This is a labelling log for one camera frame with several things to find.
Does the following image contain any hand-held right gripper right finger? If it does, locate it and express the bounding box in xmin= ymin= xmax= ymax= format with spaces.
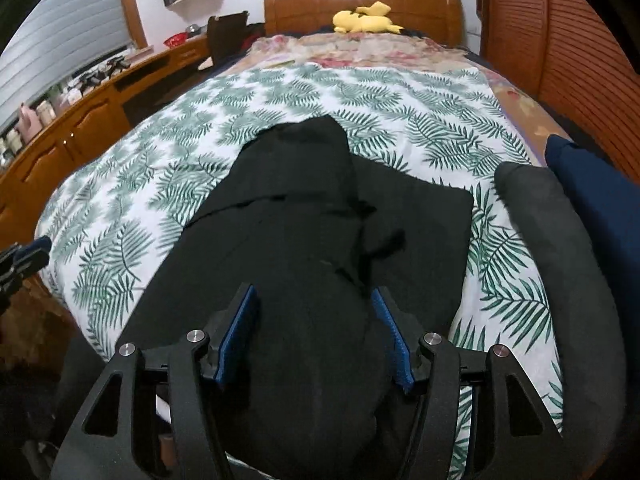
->
xmin=370 ymin=285 xmax=566 ymax=480

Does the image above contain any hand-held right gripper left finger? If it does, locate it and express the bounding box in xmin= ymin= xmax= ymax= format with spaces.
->
xmin=50 ymin=282 xmax=261 ymax=480

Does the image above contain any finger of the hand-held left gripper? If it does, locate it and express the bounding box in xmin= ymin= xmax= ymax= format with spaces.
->
xmin=0 ymin=236 xmax=52 ymax=269
xmin=0 ymin=260 xmax=49 ymax=303

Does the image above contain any black shirt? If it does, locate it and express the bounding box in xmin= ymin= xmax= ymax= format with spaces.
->
xmin=120 ymin=114 xmax=476 ymax=480

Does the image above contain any row of bottles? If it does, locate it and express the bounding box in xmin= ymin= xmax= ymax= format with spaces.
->
xmin=0 ymin=85 xmax=68 ymax=163

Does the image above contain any wooden desk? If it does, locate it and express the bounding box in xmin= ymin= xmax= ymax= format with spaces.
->
xmin=0 ymin=35 xmax=213 ymax=241

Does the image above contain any wooden bed with leaf quilt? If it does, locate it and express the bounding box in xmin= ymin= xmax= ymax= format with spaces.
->
xmin=35 ymin=62 xmax=566 ymax=480

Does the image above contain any grey folded cloth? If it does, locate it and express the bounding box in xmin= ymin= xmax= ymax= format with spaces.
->
xmin=494 ymin=161 xmax=629 ymax=480

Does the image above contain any dark desk clutter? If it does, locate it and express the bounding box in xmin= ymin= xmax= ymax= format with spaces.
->
xmin=70 ymin=57 xmax=132 ymax=87

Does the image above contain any navy folded cloth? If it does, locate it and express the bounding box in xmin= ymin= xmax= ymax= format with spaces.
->
xmin=544 ymin=134 xmax=640 ymax=311

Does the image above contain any dark brown chair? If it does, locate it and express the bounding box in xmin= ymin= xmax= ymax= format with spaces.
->
xmin=206 ymin=11 xmax=251 ymax=64

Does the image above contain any red garment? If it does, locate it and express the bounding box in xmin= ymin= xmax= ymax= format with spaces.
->
xmin=240 ymin=24 xmax=267 ymax=52

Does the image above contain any floral quilt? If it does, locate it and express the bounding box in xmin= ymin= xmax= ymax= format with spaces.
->
xmin=245 ymin=34 xmax=573 ymax=161

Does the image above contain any yellow plush toy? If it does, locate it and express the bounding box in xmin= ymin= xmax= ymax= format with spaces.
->
xmin=332 ymin=1 xmax=405 ymax=36

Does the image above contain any wooden headboard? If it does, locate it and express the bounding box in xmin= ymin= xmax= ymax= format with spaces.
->
xmin=263 ymin=0 xmax=462 ymax=52

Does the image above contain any wooden slatted wardrobe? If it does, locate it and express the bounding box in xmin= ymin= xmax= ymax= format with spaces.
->
xmin=475 ymin=0 xmax=640 ymax=181

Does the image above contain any window with wooden frame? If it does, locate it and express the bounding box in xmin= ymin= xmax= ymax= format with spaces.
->
xmin=0 ymin=0 xmax=151 ymax=131

